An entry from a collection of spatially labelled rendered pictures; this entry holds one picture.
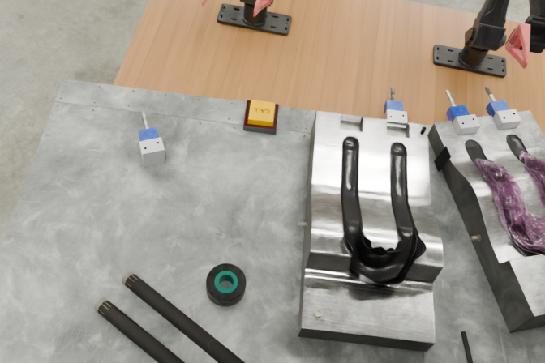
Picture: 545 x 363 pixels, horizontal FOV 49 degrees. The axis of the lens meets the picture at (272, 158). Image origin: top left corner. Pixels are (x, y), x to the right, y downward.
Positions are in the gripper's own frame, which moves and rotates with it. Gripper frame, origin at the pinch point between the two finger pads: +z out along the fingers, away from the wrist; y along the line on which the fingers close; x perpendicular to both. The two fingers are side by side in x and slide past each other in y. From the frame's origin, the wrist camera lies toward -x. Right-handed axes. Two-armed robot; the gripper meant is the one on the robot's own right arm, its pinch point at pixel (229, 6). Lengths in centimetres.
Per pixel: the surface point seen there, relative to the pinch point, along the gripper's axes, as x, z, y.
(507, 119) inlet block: 32, -13, 66
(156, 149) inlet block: 34.5, 12.8, -13.0
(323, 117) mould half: 31.1, -2.2, 22.4
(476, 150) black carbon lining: 35, -5, 60
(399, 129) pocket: 33, -5, 41
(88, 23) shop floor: 121, -96, -82
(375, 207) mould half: 30, 19, 36
